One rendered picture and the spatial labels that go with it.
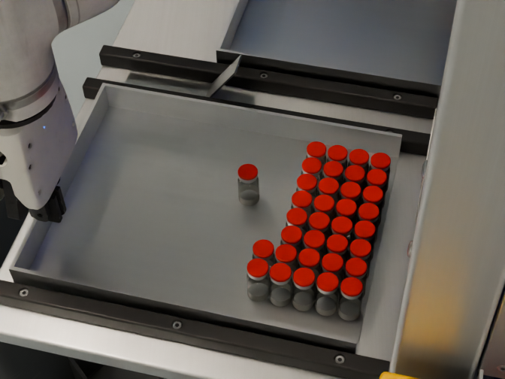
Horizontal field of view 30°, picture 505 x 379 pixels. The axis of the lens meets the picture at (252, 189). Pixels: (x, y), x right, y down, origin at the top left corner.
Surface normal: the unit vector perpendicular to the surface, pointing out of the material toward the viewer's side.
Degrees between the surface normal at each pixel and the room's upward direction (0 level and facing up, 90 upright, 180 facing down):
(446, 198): 90
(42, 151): 91
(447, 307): 90
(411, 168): 0
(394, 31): 0
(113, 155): 0
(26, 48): 92
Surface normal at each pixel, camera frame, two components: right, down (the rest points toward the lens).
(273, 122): -0.26, 0.76
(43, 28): 0.62, 0.64
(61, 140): 0.97, 0.17
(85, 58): -0.03, -0.62
